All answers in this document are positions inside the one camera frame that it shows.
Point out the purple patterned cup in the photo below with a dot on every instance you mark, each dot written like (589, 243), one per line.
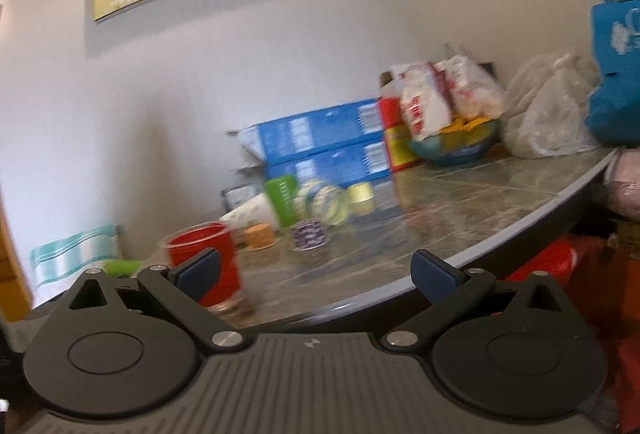
(308, 235)

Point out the white red snack packet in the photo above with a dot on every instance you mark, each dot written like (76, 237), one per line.
(422, 106)
(470, 88)

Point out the blue cardboard box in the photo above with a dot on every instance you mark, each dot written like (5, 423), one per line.
(320, 128)
(330, 166)

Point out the blue bag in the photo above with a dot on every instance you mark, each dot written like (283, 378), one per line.
(617, 78)

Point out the green object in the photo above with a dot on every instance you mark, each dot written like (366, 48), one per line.
(120, 268)

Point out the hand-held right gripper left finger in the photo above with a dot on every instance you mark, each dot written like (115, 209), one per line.
(200, 273)

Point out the wooden door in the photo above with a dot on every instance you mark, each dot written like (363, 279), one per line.
(12, 274)

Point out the striped towel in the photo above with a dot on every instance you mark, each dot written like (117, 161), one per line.
(70, 254)

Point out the red tin can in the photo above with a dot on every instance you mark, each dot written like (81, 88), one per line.
(395, 138)

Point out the clear plastic bag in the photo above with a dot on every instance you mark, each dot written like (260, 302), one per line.
(550, 113)

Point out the red glass cup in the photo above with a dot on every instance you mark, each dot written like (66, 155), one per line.
(210, 244)

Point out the green cup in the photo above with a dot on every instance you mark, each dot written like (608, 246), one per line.
(281, 201)

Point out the glass bowl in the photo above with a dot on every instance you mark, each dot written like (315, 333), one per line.
(455, 143)

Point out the clear yellow-striped glass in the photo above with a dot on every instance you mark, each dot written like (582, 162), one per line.
(327, 201)

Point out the small printed box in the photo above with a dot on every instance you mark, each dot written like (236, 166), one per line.
(239, 199)

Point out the red plastic stool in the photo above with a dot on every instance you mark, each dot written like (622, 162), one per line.
(545, 264)

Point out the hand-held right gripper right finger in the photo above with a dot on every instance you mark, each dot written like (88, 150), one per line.
(434, 278)

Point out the small yellow cup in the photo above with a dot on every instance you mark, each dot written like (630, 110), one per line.
(362, 199)

